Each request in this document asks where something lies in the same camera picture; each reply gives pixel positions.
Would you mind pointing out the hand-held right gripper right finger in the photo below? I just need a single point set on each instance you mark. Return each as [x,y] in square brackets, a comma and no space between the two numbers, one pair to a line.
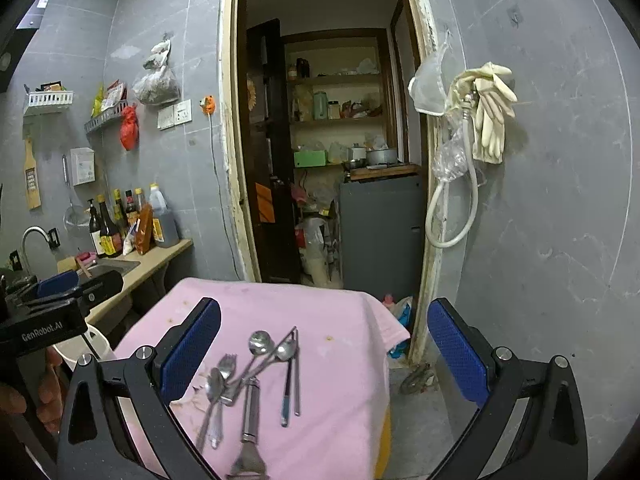
[457,355]

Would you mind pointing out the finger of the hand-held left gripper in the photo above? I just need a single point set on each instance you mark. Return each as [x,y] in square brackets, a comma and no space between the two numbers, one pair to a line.
[102,285]
[57,281]

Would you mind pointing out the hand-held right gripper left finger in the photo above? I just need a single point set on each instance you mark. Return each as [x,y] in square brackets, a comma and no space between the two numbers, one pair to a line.
[195,347]

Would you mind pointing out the metal fork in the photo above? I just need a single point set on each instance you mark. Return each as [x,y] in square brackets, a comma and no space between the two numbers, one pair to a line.
[227,364]

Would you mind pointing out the metal spoon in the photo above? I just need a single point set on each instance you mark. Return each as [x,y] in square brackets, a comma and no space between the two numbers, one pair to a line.
[215,385]
[286,350]
[260,342]

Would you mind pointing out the white plastic utensil holder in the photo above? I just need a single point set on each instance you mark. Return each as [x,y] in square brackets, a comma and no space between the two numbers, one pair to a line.
[95,342]

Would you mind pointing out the steel peeler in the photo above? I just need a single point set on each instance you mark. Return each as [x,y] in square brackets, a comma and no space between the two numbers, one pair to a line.
[249,410]

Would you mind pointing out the person's left hand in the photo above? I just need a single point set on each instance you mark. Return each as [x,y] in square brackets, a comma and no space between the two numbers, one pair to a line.
[51,385]

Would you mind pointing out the steel sink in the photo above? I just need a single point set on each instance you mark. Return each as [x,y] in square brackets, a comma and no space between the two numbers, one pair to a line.
[112,267]

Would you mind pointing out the pink sponge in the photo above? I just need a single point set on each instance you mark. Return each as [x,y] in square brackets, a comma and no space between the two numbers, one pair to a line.
[86,259]

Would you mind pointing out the white seasoning packet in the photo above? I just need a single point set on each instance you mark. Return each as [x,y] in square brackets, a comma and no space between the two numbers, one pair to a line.
[130,244]

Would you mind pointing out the dark pump bottle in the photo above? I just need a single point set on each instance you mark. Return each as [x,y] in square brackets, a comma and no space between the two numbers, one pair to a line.
[94,232]

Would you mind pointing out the metal faucet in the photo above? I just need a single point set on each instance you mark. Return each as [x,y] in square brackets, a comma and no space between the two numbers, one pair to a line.
[35,232]

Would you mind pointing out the blue plastic bag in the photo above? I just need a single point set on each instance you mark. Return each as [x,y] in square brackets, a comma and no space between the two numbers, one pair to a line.
[404,317]

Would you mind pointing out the metal skimmer strainer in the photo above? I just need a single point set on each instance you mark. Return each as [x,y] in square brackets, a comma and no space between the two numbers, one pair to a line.
[74,217]

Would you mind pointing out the red chili powder bag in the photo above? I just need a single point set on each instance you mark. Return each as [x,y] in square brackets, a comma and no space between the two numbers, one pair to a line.
[144,230]

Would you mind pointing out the dark cap sauce bottle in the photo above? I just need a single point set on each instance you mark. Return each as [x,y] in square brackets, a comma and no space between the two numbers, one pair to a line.
[131,210]

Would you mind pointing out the large oil jug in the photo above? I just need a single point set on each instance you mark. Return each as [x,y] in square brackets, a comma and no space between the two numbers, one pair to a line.
[164,220]

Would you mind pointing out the yellow cap clear bottle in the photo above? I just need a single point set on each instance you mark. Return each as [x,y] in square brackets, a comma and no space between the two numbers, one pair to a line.
[139,199]

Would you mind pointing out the wooden grater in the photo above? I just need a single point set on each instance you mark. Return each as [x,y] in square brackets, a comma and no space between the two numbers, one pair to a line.
[31,175]

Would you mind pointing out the pink floral table cloth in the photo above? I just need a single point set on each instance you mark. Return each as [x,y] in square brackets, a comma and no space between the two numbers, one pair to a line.
[325,385]

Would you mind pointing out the grey cabinet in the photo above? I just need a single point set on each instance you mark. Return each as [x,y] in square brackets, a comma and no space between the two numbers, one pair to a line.
[380,230]

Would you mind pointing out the white plastic bag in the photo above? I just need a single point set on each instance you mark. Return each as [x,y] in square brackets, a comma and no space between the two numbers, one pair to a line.
[312,245]

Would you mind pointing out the red plastic bag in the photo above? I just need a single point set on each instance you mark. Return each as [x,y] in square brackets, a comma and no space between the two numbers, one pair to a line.
[129,127]

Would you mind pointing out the orange door sticker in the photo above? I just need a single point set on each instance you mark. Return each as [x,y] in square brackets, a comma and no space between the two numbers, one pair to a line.
[265,203]

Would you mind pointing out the yellow green seasoning packet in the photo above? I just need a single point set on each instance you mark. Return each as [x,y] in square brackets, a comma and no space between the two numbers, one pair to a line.
[97,104]

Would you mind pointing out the red seasoning packets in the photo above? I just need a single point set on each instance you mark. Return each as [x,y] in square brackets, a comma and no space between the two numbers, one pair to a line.
[115,92]

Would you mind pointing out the wooden cutting board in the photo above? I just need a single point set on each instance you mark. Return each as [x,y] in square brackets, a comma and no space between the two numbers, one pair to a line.
[385,171]

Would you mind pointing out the clear plastic bag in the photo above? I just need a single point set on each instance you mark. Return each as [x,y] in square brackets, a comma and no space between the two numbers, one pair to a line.
[452,155]

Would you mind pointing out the hanging clear bag dried goods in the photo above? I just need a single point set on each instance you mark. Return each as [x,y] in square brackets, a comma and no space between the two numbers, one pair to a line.
[156,87]

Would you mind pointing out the orange plug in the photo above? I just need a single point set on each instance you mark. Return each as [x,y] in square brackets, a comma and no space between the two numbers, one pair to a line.
[207,105]

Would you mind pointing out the metal pot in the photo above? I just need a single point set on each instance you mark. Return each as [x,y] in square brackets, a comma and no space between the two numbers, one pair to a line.
[381,156]

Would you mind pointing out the dark wooden door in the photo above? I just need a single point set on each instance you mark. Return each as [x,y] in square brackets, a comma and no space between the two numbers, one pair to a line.
[265,135]

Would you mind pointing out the green box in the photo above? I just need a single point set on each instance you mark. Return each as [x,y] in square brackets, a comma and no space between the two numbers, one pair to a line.
[310,158]

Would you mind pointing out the cream rubber gloves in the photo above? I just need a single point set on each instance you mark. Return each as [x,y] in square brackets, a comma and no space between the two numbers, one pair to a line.
[492,110]

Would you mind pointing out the black range hood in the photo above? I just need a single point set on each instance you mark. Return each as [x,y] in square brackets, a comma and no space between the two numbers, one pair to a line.
[22,35]

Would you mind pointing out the wooden pantry shelf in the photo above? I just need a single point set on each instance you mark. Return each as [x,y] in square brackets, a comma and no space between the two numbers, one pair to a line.
[335,124]

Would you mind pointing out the white mesh bag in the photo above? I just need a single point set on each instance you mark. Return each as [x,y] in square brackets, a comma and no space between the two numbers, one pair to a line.
[427,85]

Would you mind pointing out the green jar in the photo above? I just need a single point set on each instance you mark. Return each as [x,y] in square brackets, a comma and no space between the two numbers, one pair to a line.
[320,106]

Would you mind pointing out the black wall socket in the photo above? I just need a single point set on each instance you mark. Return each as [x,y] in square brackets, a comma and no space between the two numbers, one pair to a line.
[15,259]
[54,237]

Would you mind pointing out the white wall box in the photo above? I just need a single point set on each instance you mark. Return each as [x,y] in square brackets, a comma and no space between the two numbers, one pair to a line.
[82,166]

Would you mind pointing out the metal wall rack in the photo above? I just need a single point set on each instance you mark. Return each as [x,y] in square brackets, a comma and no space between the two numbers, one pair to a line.
[102,118]

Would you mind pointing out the white wall switch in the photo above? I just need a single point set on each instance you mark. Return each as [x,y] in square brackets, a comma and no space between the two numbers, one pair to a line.
[166,118]

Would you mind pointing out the white plastic wall basket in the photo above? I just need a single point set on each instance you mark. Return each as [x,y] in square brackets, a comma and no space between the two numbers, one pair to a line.
[47,101]

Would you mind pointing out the white wall socket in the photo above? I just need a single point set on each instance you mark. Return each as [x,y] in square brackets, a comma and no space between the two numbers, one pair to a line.
[182,111]

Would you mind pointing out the worn wooden door frame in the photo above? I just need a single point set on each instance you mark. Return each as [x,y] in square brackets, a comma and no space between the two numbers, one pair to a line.
[229,135]

